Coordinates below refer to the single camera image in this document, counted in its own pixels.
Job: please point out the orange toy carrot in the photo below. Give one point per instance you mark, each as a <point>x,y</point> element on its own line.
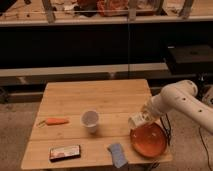
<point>53,121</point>

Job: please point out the orange object on shelf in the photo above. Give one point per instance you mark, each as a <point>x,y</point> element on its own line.
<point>112,7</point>

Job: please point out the wooden table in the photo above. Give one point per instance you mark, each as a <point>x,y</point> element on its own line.
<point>113,100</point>

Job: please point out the black box on shelf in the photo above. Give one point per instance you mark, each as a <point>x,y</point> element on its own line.
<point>194,59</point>

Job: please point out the orange ceramic bowl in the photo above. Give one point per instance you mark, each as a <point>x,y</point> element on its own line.
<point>148,140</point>

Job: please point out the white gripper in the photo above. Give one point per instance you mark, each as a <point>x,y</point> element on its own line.
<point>145,116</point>

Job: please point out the white paper cup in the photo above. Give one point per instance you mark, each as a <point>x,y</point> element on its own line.
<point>90,121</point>

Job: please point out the blue folded cloth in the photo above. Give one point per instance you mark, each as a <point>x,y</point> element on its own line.
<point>117,154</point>

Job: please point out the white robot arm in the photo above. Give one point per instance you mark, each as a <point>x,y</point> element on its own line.
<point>179,96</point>

